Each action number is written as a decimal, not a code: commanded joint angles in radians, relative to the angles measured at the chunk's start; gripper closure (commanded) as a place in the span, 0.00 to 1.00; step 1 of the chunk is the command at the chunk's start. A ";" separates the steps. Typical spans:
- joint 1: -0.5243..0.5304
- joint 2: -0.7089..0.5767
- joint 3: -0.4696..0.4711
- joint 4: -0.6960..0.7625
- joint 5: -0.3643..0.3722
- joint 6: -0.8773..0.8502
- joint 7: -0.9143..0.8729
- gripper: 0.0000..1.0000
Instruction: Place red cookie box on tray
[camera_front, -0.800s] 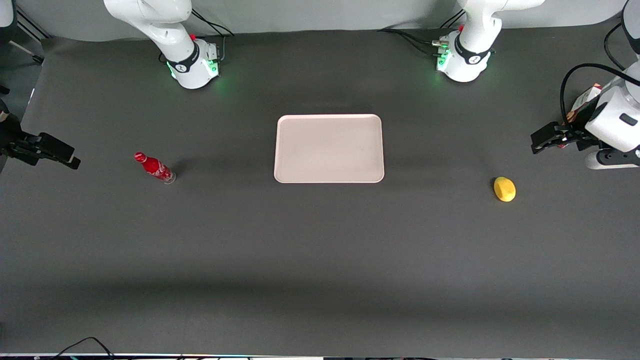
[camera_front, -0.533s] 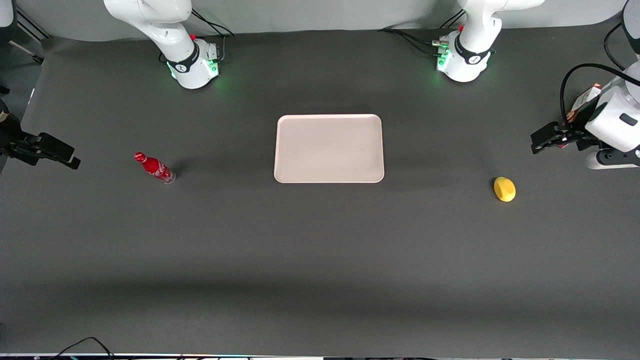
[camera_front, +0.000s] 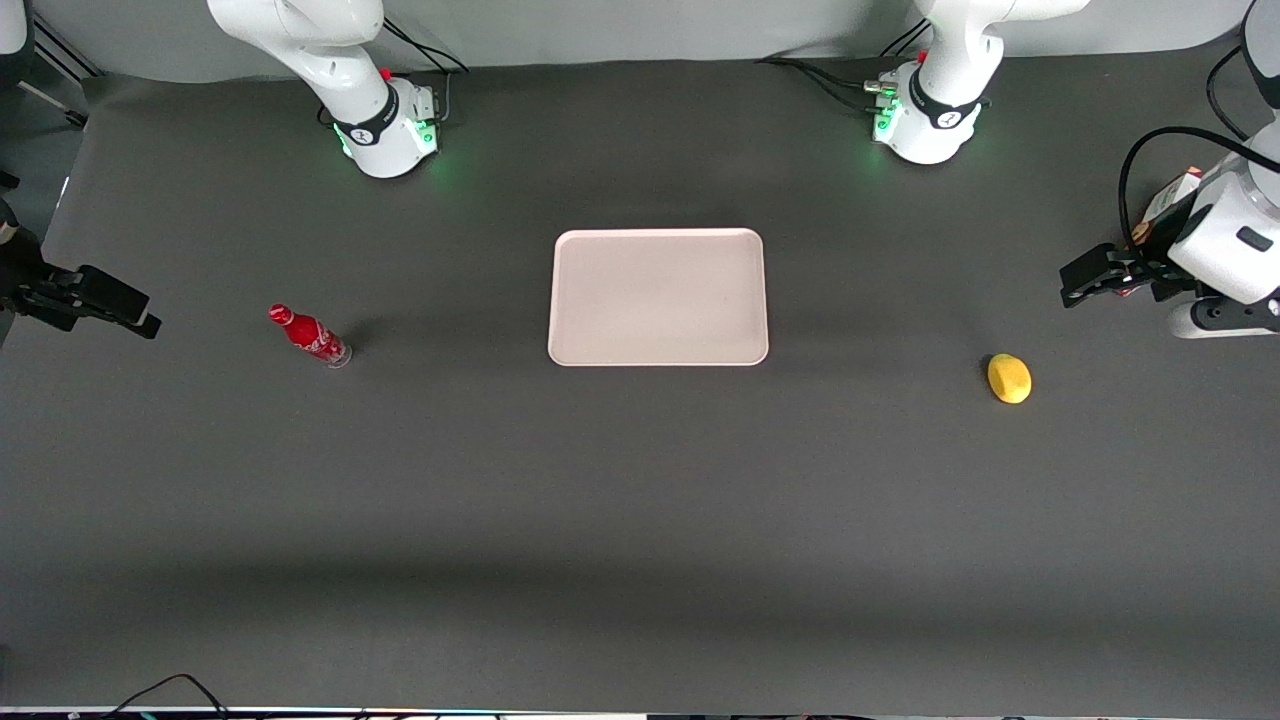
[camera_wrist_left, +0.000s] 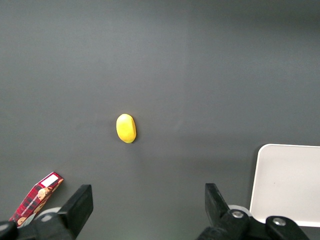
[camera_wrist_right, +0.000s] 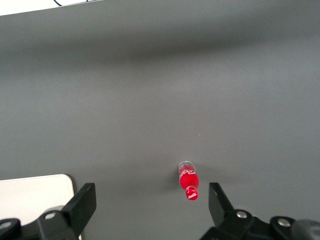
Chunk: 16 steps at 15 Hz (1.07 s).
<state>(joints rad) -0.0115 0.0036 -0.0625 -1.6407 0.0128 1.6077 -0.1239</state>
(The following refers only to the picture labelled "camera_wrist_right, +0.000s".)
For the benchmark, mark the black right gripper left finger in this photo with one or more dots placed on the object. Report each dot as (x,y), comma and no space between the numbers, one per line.
(80,205)

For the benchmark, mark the red cola bottle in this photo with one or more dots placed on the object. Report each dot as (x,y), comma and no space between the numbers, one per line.
(189,180)

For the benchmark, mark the pale pink plastic tray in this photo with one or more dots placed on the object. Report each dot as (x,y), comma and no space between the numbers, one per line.
(30,195)

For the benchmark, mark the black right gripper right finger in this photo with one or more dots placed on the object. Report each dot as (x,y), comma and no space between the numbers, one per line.
(217,205)

